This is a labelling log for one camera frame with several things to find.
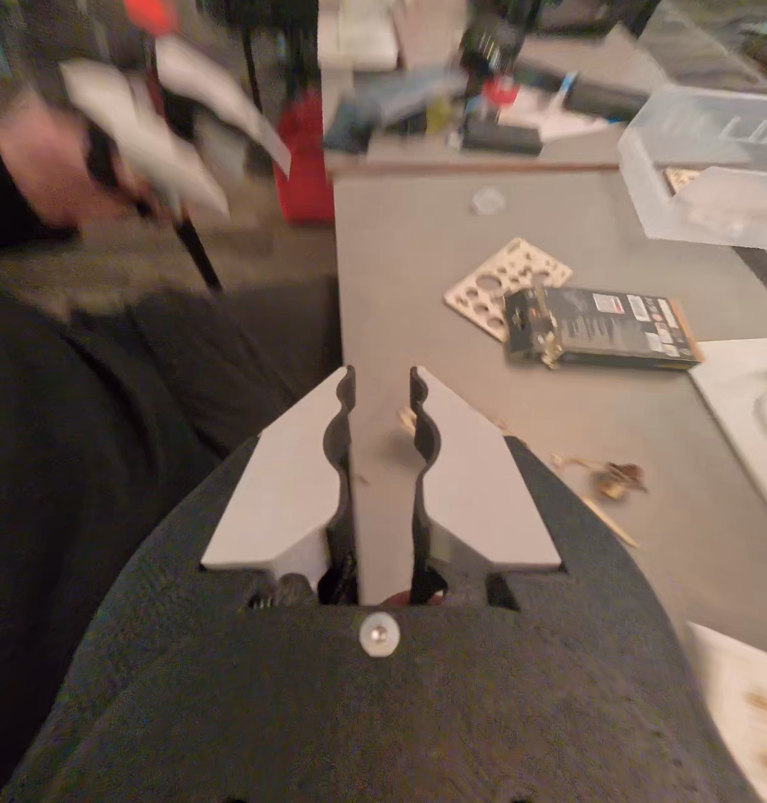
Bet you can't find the person's left hand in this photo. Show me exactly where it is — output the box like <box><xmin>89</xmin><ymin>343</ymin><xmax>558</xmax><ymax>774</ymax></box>
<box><xmin>0</xmin><ymin>94</ymin><xmax>152</xmax><ymax>228</ymax></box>

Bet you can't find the clear plastic bin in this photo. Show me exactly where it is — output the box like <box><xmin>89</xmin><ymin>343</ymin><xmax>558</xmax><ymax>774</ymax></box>
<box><xmin>617</xmin><ymin>84</ymin><xmax>767</xmax><ymax>252</ymax></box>

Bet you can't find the black dumbbell rack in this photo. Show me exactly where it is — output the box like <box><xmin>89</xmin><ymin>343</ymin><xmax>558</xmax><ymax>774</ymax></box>
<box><xmin>459</xmin><ymin>9</ymin><xmax>525</xmax><ymax>73</ymax></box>

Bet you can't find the pointed pale wooden stick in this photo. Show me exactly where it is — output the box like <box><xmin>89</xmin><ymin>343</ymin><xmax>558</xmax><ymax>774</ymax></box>
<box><xmin>581</xmin><ymin>496</ymin><xmax>640</xmax><ymax>550</ymax></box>

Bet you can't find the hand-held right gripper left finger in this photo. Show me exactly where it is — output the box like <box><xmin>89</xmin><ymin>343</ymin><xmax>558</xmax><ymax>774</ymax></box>
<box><xmin>200</xmin><ymin>365</ymin><xmax>359</xmax><ymax>604</ymax></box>

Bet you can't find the laser-cut plywood part sheet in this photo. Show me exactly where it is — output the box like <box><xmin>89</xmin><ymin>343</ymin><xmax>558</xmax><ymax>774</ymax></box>
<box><xmin>444</xmin><ymin>237</ymin><xmax>574</xmax><ymax>343</ymax></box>

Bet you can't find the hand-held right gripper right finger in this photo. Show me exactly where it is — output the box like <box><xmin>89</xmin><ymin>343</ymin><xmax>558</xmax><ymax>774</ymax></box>
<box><xmin>408</xmin><ymin>365</ymin><xmax>562</xmax><ymax>604</ymax></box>

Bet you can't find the orange-red plastic item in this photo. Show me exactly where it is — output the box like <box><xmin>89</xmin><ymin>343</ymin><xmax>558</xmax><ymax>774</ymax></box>
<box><xmin>123</xmin><ymin>0</ymin><xmax>178</xmax><ymax>33</ymax></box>

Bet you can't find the black tripod stand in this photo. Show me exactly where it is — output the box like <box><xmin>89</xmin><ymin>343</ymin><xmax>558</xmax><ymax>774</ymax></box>
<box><xmin>173</xmin><ymin>207</ymin><xmax>224</xmax><ymax>294</ymax></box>

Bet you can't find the black cardboard box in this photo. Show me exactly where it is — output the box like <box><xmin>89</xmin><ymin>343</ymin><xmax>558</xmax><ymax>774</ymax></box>
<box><xmin>504</xmin><ymin>287</ymin><xmax>704</xmax><ymax>371</ymax></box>

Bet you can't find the stepped wooden gear stack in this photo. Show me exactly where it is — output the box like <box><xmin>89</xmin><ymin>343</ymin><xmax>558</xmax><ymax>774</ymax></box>
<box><xmin>593</xmin><ymin>463</ymin><xmax>649</xmax><ymax>501</ymax></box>

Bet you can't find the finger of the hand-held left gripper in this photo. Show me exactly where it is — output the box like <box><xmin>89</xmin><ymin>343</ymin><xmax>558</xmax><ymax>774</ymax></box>
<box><xmin>156</xmin><ymin>36</ymin><xmax>294</xmax><ymax>178</ymax></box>
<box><xmin>62</xmin><ymin>59</ymin><xmax>231</xmax><ymax>218</ymax></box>

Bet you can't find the small instruction booklet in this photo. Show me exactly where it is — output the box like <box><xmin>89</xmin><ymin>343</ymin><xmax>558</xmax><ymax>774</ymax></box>
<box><xmin>687</xmin><ymin>621</ymin><xmax>767</xmax><ymax>803</ymax></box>

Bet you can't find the black rectangular case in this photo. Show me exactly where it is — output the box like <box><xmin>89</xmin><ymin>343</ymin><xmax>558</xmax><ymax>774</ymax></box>
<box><xmin>462</xmin><ymin>119</ymin><xmax>544</xmax><ymax>158</ymax></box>

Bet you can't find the person's left forearm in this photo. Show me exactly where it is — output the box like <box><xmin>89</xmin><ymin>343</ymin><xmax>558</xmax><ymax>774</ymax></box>
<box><xmin>0</xmin><ymin>135</ymin><xmax>77</xmax><ymax>251</ymax></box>

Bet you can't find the person's dark clothing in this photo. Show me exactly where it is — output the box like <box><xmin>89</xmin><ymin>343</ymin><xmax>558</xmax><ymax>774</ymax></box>
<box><xmin>0</xmin><ymin>276</ymin><xmax>343</xmax><ymax>798</ymax></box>

